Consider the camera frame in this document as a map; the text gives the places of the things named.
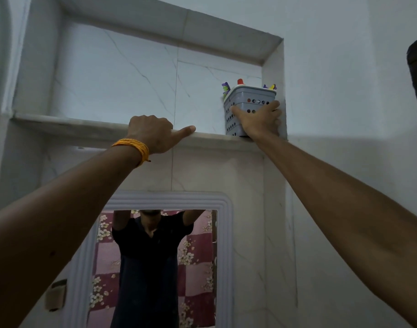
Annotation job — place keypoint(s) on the person's right hand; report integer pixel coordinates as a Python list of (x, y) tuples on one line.
[(259, 122)]

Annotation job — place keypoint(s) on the person's left hand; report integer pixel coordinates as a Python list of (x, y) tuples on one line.
[(150, 133)]

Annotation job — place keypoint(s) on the person's left thumb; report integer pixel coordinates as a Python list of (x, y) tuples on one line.
[(184, 131)]

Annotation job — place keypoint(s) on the person's right thumb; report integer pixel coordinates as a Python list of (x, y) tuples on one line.
[(239, 114)]

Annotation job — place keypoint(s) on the grey perforated plastic basket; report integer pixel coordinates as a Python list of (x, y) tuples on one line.
[(253, 97)]

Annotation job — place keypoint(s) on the person's left forearm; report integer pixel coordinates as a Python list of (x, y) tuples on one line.
[(58, 222)]

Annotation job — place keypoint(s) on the person's right forearm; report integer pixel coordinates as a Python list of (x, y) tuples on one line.
[(348, 215)]

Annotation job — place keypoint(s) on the purple plastic item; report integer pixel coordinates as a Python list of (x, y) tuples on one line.
[(226, 88)]

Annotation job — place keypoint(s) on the yellow and blue plastic item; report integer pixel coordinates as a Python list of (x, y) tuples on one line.
[(270, 87)]

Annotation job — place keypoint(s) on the orange thread wristband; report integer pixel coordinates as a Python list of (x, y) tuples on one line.
[(135, 146)]

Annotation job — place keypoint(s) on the white marble shelf ledge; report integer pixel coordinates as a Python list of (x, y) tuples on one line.
[(92, 128)]

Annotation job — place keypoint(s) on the white-framed wall mirror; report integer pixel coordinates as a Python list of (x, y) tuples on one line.
[(225, 256)]

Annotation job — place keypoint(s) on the beige wall-mounted box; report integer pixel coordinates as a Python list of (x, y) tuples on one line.
[(56, 295)]

